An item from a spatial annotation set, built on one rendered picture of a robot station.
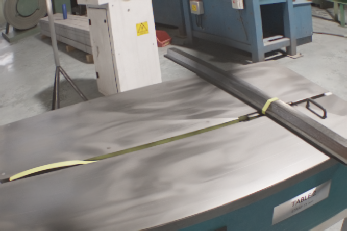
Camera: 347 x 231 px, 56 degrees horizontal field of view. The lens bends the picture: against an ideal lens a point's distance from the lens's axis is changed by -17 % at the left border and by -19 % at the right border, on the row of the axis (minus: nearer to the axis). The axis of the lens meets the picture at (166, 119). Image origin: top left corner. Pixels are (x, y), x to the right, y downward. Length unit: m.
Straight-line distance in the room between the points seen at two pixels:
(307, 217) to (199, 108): 0.39
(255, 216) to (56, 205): 0.35
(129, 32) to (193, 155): 2.03
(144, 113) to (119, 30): 1.78
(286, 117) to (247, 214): 0.27
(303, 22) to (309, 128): 3.46
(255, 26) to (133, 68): 1.16
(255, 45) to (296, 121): 2.55
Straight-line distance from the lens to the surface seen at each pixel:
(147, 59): 2.80
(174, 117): 0.88
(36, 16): 7.70
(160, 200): 0.62
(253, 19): 3.26
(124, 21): 2.66
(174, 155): 0.73
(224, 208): 0.60
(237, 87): 0.97
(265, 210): 0.67
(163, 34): 4.38
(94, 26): 2.93
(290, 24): 3.67
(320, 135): 0.75
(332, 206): 0.83
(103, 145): 0.81
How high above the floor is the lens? 1.12
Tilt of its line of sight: 26 degrees down
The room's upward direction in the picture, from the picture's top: 7 degrees counter-clockwise
